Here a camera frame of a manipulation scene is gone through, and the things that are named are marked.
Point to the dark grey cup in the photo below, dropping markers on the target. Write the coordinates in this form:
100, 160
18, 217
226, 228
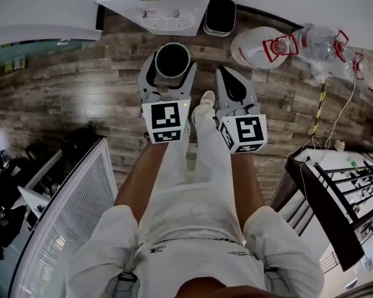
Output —
172, 61

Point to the person's white shirt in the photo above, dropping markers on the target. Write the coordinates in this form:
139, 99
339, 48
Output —
199, 265

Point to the dark wooden table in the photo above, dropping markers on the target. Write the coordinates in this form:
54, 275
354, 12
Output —
326, 222

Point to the white bin with black liner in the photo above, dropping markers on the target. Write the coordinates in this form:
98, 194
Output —
220, 15

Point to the black bag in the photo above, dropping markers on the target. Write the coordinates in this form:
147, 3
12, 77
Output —
81, 141

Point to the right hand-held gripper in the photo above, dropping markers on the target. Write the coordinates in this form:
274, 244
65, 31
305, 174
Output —
247, 132

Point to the white water dispenser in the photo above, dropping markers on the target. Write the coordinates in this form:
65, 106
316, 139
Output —
161, 8

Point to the black metal rack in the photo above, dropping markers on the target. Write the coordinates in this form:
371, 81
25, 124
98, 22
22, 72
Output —
338, 185

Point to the person's right white shoe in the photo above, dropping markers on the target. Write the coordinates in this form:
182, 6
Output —
207, 98

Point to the yellow black hazard strip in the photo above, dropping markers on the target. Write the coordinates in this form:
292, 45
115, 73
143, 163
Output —
319, 107

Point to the person's right forearm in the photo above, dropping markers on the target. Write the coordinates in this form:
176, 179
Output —
248, 191

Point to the person's chin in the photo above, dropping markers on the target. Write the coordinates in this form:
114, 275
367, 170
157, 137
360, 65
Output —
220, 289

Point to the black slatted chair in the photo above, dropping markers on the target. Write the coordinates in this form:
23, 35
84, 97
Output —
301, 219

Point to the small green bottle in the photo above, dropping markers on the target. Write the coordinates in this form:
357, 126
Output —
352, 162

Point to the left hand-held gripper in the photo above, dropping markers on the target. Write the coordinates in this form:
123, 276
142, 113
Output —
164, 116

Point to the frosted glass door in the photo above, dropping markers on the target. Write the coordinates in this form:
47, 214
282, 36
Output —
34, 57

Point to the small white adapter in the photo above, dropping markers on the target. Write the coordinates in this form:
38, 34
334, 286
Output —
339, 145

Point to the person's left forearm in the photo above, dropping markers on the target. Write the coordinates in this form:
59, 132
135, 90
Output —
136, 178

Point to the person's white trousers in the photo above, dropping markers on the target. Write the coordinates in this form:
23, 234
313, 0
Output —
199, 191

